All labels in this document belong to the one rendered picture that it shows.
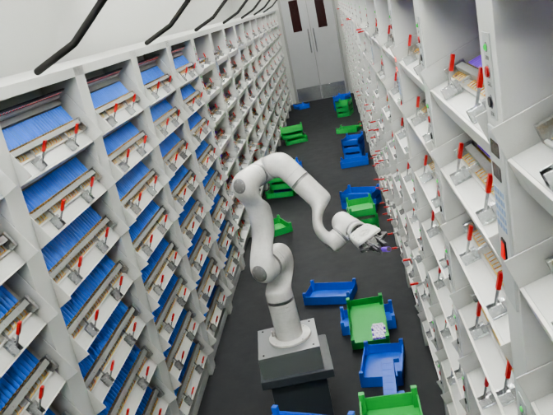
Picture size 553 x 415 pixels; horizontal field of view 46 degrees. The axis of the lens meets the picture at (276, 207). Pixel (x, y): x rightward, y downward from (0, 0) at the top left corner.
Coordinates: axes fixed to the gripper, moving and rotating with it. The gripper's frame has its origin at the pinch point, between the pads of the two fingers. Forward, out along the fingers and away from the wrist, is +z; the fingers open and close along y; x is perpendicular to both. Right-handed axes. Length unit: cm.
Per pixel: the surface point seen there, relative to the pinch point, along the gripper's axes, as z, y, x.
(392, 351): -64, 1, 100
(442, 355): 3, 1, 57
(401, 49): -6, 41, -56
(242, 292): -196, -39, 97
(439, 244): 22.1, 11.5, -1.9
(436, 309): 1.2, 8.1, 37.8
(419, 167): -2.5, 27.3, -15.8
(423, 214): -1.6, 20.8, 0.9
